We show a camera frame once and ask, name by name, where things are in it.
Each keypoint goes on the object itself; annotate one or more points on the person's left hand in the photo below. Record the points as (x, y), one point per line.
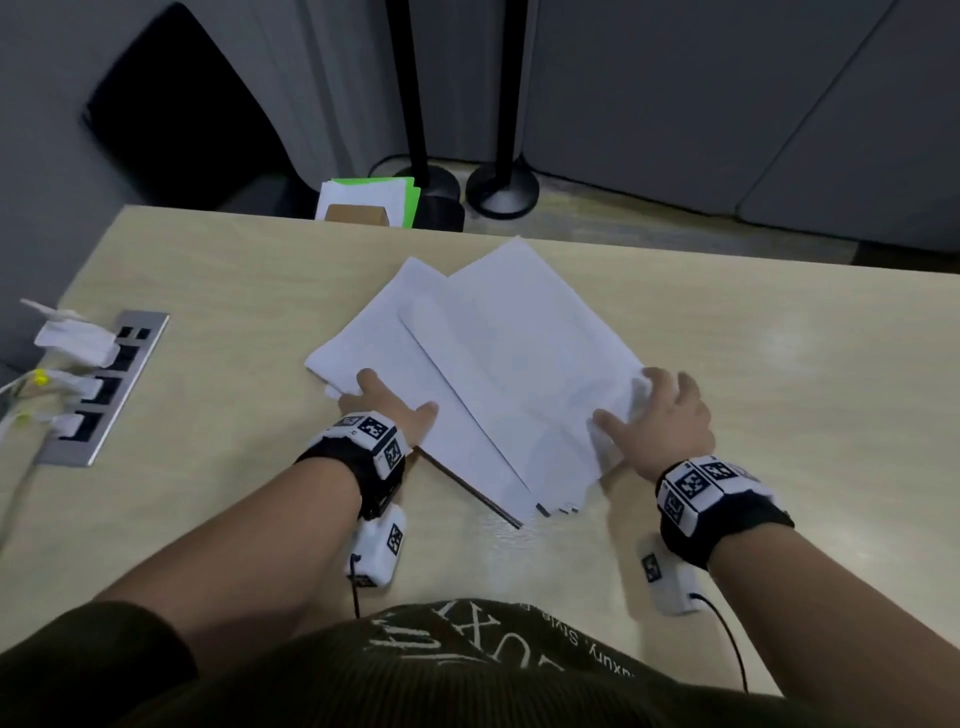
(386, 411)

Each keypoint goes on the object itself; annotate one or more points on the person's right hand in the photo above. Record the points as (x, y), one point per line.
(671, 435)

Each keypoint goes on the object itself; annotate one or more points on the person's right middle finger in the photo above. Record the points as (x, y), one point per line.
(690, 390)

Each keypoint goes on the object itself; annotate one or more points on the person's left thumb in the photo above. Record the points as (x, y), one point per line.
(424, 420)

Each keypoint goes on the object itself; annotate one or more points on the person's right thumb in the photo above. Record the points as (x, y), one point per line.
(615, 429)

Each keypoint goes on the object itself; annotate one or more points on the single white paper sheet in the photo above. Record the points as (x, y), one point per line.
(382, 337)

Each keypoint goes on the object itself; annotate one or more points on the white paper sheets stack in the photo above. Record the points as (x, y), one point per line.
(517, 337)

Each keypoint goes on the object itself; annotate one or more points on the person's right forearm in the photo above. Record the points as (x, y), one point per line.
(832, 637)

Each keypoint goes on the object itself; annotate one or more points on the person's left forearm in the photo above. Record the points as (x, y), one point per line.
(247, 547)

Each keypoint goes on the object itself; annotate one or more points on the black wristband with marker tags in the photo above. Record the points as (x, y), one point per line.
(720, 517)
(352, 457)

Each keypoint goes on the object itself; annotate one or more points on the brown cardboard piece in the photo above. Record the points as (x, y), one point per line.
(358, 214)

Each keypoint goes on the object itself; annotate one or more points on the green and white paper pile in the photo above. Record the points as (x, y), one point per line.
(367, 193)

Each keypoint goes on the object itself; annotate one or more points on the olive green printed sweater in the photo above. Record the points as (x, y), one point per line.
(375, 675)

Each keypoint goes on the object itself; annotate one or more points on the metal socket panel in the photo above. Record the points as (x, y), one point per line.
(131, 352)

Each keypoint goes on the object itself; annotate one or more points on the white plug with yellow tag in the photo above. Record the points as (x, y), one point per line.
(71, 384)

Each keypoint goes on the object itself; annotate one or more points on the small white plug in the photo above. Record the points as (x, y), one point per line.
(64, 425)

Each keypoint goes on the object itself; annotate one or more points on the large white plug adapter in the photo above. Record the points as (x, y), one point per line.
(71, 337)

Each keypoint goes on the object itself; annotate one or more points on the black office chair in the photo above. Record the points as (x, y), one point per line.
(180, 112)

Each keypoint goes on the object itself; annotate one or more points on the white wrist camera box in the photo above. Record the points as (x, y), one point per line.
(667, 581)
(377, 546)

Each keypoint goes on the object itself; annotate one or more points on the black stanchion post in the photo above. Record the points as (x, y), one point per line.
(411, 90)
(510, 112)

